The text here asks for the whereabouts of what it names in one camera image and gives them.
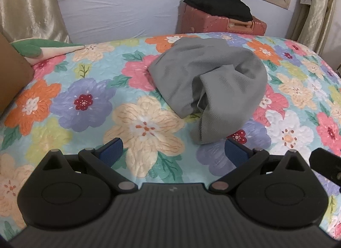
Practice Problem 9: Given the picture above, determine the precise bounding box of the grey knit garment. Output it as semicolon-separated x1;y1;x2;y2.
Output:
148;38;268;144

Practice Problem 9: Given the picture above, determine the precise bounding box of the floral quilted bedspread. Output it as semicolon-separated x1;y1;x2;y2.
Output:
1;32;340;240

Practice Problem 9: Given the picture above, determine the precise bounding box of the brown cardboard box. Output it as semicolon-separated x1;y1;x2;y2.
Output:
0;34;33;115

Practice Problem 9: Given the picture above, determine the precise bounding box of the green and white pillow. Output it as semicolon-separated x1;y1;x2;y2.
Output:
10;38;85;66

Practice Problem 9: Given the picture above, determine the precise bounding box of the beige satin curtain right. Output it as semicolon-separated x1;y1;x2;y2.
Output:
290;0;336;54

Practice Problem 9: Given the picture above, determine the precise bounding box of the beige satin curtain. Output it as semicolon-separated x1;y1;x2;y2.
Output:
290;0;336;54
1;0;71;43

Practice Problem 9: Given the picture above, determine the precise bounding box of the black folded garment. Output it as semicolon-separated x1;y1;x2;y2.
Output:
184;0;253;22

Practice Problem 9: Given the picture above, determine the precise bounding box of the beige satin curtain left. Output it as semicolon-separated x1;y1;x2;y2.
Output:
1;0;71;43

